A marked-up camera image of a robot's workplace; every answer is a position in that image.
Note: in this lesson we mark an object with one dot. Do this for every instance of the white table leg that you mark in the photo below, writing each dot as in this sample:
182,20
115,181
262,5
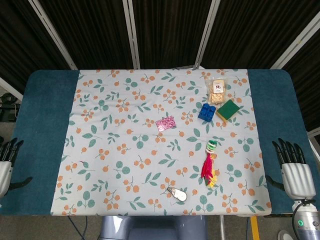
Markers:
222,227

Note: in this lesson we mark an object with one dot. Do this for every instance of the black equipment on floor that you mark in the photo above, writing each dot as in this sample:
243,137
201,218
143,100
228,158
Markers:
6,110

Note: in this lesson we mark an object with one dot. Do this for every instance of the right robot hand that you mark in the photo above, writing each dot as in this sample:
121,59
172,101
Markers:
297,177

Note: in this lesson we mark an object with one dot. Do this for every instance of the white screen frame post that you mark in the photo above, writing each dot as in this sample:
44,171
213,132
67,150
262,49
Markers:
295,42
53,35
205,35
10,87
314,133
132,35

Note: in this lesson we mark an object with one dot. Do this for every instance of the silver white nail clipper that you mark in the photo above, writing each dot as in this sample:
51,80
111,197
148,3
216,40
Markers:
178,194

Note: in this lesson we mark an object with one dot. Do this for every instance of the colourful feather shuttlecock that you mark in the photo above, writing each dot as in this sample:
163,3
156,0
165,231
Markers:
208,167

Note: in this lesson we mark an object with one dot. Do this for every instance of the pink foil packet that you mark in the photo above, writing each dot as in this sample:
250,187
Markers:
165,123

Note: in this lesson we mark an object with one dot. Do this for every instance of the green yellow scouring sponge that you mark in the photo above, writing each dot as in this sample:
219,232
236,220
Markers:
228,108

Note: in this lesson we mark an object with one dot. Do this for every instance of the black pleated screen panel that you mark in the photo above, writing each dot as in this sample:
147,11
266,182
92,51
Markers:
252,30
308,87
92,32
170,32
22,45

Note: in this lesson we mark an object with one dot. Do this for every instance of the clear cracker snack packet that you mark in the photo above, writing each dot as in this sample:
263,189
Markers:
216,96

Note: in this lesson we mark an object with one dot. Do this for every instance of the teal blue table cover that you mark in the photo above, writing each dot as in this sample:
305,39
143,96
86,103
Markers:
42,125

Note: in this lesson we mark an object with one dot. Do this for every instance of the grey blue robot torso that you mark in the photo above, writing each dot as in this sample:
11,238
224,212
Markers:
150,227

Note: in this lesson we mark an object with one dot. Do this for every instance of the yellow floor tape strip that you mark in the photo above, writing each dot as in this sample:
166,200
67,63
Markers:
254,228

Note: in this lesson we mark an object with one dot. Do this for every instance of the blue toy building block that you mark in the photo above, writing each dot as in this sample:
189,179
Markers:
206,113

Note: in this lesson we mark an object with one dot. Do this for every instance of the floral print tablecloth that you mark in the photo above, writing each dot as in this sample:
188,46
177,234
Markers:
125,125

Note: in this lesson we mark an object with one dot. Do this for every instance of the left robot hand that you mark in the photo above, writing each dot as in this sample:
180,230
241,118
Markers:
5,175

